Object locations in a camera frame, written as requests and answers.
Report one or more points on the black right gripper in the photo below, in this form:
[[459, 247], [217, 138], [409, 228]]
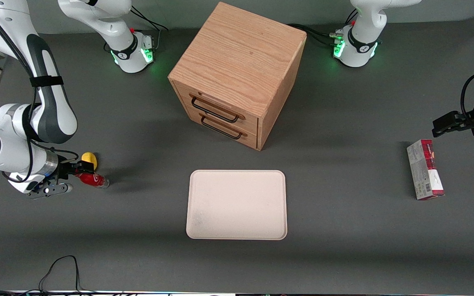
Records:
[[63, 171]]

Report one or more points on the red coke bottle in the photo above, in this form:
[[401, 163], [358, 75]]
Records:
[[93, 179]]

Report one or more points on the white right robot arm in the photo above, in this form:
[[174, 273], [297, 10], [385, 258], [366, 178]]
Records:
[[52, 107]]

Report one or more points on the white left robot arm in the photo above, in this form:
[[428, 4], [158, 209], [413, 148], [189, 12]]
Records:
[[362, 37]]

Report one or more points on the beige rectangular tray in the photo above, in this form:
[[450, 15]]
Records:
[[237, 205]]

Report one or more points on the yellow lemon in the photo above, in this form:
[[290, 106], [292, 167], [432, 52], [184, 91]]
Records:
[[90, 156]]

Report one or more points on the red and grey carton box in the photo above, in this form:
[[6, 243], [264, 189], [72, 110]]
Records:
[[424, 170]]

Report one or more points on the wooden drawer front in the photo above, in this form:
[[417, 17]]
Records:
[[183, 96], [250, 139]]

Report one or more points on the wooden drawer cabinet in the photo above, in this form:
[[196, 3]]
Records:
[[241, 61]]

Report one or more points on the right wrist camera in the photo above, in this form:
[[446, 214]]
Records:
[[49, 191]]

